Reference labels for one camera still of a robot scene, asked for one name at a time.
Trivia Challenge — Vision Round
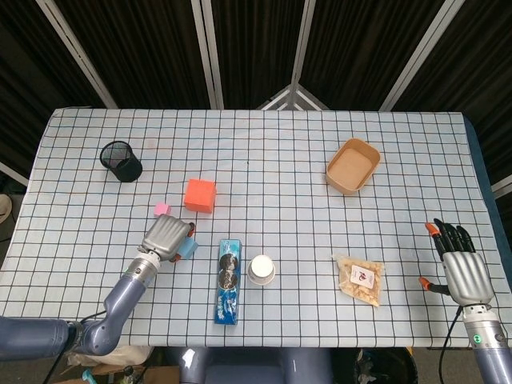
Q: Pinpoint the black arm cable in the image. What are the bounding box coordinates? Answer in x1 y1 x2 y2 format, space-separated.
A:
39 310 110 384
438 306 463 384

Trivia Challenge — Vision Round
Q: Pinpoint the clear snack bag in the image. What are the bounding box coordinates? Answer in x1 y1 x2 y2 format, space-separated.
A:
334 254 386 308

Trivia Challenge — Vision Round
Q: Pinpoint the white plastic bag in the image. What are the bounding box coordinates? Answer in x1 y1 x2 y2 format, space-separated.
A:
66 346 155 368

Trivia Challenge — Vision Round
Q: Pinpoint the blue foam cube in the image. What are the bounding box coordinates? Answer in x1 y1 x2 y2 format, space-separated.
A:
175 235 199 260

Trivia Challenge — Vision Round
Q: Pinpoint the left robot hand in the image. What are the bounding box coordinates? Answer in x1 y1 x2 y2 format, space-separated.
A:
138 214 197 264

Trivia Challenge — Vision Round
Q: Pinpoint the white partition frame post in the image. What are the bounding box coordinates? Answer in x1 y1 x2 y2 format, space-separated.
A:
379 0 467 111
190 0 225 109
290 0 317 86
35 0 119 109

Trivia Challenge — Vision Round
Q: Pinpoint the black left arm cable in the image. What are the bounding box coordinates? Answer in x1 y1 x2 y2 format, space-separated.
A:
39 310 110 384

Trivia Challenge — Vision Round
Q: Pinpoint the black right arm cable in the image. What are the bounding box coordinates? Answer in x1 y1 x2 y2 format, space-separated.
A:
438 306 463 384

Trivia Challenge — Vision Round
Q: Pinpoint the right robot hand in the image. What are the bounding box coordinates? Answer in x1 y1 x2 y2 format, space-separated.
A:
418 218 495 307

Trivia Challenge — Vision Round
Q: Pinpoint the brown paper bowl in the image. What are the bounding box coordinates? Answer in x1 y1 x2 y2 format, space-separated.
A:
325 138 382 197

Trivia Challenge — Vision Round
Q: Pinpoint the white partition foot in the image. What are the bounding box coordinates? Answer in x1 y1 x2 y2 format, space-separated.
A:
255 82 331 111

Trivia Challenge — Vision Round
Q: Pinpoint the blue cookie box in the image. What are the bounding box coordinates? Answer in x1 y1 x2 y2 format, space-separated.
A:
214 238 243 326

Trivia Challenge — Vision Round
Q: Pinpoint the orange foam cube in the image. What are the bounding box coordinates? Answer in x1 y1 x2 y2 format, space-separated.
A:
184 178 218 215

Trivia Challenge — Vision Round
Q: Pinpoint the checkered tablecloth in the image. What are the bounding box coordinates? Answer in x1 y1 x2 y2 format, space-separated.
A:
0 106 506 348

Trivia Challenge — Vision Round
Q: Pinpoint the black mesh pen holder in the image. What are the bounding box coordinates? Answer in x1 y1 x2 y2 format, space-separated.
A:
99 139 144 184

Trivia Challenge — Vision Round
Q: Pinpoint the blue-grey robot torso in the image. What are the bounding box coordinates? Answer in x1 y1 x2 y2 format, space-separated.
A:
163 346 335 384

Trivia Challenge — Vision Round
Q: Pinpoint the white paper cup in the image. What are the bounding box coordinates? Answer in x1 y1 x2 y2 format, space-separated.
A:
246 254 277 288

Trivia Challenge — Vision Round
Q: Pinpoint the black waste bin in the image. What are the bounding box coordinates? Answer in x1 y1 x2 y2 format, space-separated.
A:
331 347 419 384

